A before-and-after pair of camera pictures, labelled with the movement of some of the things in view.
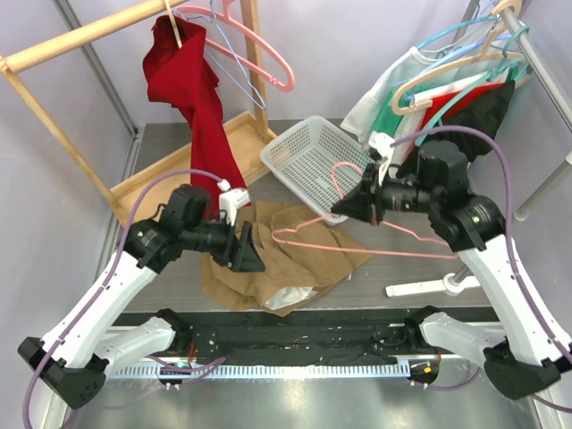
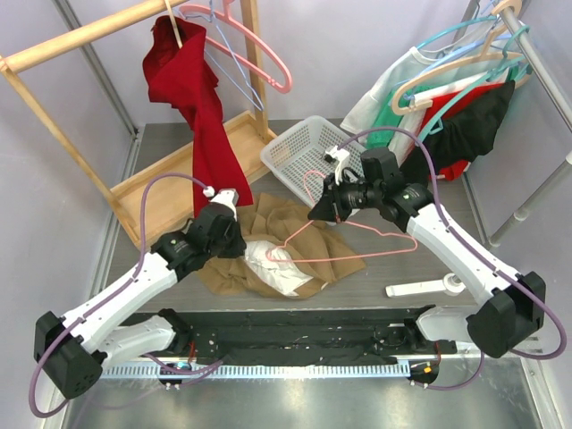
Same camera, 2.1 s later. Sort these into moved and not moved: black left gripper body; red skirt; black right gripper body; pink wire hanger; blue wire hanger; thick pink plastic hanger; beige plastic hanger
Moved: black right gripper body; pink wire hanger
Not moved: beige plastic hanger; blue wire hanger; thick pink plastic hanger; red skirt; black left gripper body
